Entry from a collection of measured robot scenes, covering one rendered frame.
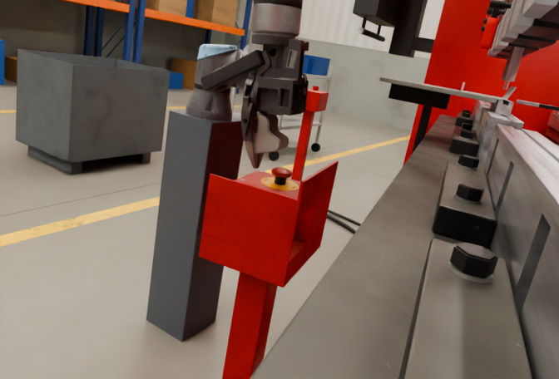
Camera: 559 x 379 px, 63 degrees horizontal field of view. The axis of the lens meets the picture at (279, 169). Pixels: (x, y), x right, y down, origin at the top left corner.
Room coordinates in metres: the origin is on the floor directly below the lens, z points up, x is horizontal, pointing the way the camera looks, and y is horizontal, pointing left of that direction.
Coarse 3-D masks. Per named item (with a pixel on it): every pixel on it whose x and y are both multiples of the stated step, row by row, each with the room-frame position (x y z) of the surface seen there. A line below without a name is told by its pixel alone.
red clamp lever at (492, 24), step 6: (492, 0) 0.98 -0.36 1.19; (498, 0) 0.98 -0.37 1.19; (492, 6) 0.98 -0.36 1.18; (498, 6) 0.98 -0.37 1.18; (504, 6) 0.98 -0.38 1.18; (510, 6) 0.98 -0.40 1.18; (492, 12) 0.98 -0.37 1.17; (498, 12) 0.98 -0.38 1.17; (492, 18) 0.98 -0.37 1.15; (498, 18) 0.98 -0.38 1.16; (486, 24) 0.99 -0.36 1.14; (492, 24) 0.98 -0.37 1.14; (486, 30) 0.98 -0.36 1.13; (492, 30) 0.98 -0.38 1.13; (486, 36) 0.98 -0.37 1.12; (492, 36) 0.98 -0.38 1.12; (486, 42) 0.98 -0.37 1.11; (492, 42) 0.98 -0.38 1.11; (486, 48) 0.98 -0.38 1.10
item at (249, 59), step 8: (248, 56) 0.72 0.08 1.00; (256, 56) 0.72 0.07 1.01; (232, 64) 0.73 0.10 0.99; (240, 64) 0.72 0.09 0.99; (248, 64) 0.72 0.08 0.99; (256, 64) 0.71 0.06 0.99; (264, 64) 0.72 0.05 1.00; (216, 72) 0.74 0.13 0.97; (224, 72) 0.73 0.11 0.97; (232, 72) 0.73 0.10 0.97; (240, 72) 0.72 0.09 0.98; (248, 72) 0.73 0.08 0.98; (200, 80) 0.75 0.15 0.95; (208, 80) 0.74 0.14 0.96; (216, 80) 0.73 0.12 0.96; (224, 80) 0.73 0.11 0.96; (232, 80) 0.74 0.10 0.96; (240, 80) 0.76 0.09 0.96; (208, 88) 0.74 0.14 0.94; (216, 88) 0.75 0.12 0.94; (224, 88) 0.75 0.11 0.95
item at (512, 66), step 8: (512, 48) 1.10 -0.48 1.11; (520, 48) 1.06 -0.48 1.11; (512, 56) 1.07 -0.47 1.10; (520, 56) 1.06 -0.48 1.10; (512, 64) 1.06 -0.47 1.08; (504, 72) 1.13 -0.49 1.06; (512, 72) 1.06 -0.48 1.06; (504, 80) 1.10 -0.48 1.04; (512, 80) 1.06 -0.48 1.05; (504, 88) 1.12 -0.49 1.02
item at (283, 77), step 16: (272, 48) 0.72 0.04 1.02; (288, 48) 0.70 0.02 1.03; (304, 48) 0.72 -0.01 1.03; (272, 64) 0.72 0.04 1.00; (288, 64) 0.70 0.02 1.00; (256, 80) 0.71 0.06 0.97; (272, 80) 0.69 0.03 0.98; (288, 80) 0.68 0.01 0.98; (304, 80) 0.73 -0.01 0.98; (256, 96) 0.70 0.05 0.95; (272, 96) 0.70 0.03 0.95; (288, 96) 0.69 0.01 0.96; (304, 96) 0.74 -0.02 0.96; (272, 112) 0.70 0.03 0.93; (288, 112) 0.68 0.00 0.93
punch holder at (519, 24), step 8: (520, 0) 0.76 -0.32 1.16; (520, 8) 0.71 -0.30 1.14; (512, 16) 0.83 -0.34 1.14; (520, 16) 0.71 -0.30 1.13; (512, 24) 0.77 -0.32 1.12; (520, 24) 0.72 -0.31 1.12; (528, 24) 0.71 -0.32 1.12; (536, 24) 0.70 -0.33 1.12; (544, 24) 0.69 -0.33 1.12; (552, 24) 0.69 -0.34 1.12; (520, 32) 0.81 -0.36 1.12; (528, 32) 0.79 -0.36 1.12; (536, 32) 0.77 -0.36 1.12; (544, 32) 0.75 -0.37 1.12; (552, 32) 0.74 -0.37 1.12
